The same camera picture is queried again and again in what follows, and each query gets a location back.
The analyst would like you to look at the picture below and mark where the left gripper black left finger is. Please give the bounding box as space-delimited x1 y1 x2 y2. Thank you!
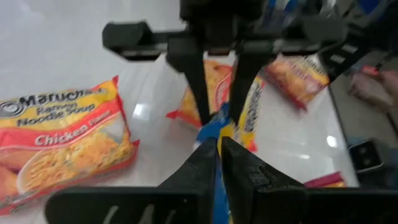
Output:
44 138 218 224

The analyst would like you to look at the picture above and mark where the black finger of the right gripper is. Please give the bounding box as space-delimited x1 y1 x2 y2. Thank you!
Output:
228 49 278 126
165 39 213 126

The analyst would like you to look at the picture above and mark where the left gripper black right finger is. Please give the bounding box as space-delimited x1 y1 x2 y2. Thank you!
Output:
220 136 398 224

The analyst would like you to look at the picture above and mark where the blue Maruchan ramen pack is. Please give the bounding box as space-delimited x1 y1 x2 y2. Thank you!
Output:
195 104 233 224

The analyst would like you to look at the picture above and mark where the orange chicken Maruchan ramen pack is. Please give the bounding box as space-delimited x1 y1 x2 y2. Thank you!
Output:
0 75 141 216
165 59 266 153

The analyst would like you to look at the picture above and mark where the person's hand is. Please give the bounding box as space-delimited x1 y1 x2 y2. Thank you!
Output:
348 70 398 108

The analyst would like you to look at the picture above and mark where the black table-level camera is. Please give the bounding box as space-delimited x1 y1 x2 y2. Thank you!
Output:
348 138 389 175

